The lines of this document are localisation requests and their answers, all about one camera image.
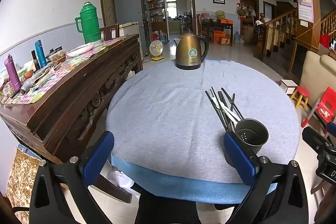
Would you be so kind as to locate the kitchen shelf with bottles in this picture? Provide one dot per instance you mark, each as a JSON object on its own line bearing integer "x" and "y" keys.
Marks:
{"x": 155, "y": 7}

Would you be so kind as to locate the black bottle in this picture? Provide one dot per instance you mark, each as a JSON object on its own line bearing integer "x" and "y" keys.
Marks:
{"x": 35, "y": 61}

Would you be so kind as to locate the white plastic spoon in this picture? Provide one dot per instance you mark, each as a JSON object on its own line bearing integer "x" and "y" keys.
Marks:
{"x": 233, "y": 115}
{"x": 230, "y": 121}

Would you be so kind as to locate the green thermos jug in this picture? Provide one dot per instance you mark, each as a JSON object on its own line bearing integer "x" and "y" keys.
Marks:
{"x": 89, "y": 27}

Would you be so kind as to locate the yellow fan heater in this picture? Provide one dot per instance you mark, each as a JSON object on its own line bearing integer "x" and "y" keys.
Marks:
{"x": 156, "y": 48}

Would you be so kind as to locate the beige sofa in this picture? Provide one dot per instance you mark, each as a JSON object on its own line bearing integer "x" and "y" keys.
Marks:
{"x": 312, "y": 69}

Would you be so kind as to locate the person's dark trousers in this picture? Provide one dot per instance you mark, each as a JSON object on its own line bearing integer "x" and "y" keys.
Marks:
{"x": 168, "y": 211}

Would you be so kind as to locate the grey metal utensil holder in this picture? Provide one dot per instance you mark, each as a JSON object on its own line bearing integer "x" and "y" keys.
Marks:
{"x": 252, "y": 140}

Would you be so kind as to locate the grey tablecloth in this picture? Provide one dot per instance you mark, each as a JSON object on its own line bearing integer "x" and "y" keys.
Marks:
{"x": 170, "y": 113}

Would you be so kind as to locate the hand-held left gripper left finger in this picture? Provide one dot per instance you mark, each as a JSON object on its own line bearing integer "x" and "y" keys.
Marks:
{"x": 98, "y": 153}

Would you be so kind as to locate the small white stool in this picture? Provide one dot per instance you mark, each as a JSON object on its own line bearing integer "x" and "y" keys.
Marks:
{"x": 288, "y": 85}

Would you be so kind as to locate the yellow stool red seat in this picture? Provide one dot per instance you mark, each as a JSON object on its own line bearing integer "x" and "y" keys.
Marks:
{"x": 300, "y": 91}

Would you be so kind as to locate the wooden stair railing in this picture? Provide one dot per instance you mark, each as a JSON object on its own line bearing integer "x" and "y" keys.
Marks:
{"x": 278, "y": 22}

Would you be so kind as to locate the orange cardboard boxes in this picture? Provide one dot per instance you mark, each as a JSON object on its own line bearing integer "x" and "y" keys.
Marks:
{"x": 219, "y": 36}

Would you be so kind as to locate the purple drinking bottle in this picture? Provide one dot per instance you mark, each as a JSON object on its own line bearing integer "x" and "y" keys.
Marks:
{"x": 13, "y": 74}

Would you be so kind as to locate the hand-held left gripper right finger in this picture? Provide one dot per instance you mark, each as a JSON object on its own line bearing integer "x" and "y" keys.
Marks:
{"x": 237, "y": 158}

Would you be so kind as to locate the pale plate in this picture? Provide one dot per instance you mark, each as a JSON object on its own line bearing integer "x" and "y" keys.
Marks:
{"x": 80, "y": 50}

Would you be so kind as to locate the blue water jug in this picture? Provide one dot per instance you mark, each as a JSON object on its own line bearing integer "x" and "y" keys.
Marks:
{"x": 237, "y": 37}

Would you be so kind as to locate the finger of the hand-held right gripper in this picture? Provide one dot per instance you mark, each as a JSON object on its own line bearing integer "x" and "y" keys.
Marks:
{"x": 315, "y": 138}
{"x": 331, "y": 128}

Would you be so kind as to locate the pink checkered table cover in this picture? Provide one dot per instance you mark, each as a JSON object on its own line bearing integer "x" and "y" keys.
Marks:
{"x": 65, "y": 66}

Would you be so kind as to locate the white chest freezer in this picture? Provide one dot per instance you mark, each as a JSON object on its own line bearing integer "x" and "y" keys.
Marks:
{"x": 128, "y": 28}

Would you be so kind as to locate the glass lidded bowl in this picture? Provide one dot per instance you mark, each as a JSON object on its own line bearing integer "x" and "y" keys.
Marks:
{"x": 56, "y": 56}

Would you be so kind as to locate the gold patterned cloth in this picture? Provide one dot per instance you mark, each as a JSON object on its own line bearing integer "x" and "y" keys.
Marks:
{"x": 21, "y": 179}

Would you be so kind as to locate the brown wooden chair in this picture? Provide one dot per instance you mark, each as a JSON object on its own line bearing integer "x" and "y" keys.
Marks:
{"x": 110, "y": 31}
{"x": 319, "y": 187}

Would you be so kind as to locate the wall calendar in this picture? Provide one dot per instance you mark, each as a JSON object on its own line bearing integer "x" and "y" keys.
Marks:
{"x": 305, "y": 10}

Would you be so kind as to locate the grey refrigerator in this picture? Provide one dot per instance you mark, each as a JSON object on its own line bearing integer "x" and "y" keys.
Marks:
{"x": 128, "y": 8}

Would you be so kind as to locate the red plastic chair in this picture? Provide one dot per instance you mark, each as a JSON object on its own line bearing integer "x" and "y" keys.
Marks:
{"x": 326, "y": 103}

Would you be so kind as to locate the blue drinking bottle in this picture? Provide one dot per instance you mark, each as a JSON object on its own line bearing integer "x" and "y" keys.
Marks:
{"x": 41, "y": 54}

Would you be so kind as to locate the dark wooden side table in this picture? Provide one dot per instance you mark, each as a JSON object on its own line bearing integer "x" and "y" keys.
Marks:
{"x": 218, "y": 25}

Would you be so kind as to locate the carved wooden sideboard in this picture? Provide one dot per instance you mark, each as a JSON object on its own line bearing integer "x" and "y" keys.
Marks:
{"x": 78, "y": 98}

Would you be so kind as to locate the bronze electric kettle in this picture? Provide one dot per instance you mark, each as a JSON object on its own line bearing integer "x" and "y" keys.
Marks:
{"x": 190, "y": 53}

